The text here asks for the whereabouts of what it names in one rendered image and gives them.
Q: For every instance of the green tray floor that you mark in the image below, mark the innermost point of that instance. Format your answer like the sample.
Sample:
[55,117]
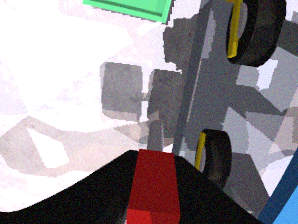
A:
[150,5]

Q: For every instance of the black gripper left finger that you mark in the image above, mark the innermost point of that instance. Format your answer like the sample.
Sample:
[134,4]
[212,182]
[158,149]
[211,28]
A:
[101,198]

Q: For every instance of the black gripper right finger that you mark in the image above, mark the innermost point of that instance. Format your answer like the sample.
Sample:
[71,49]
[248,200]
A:
[202,202]

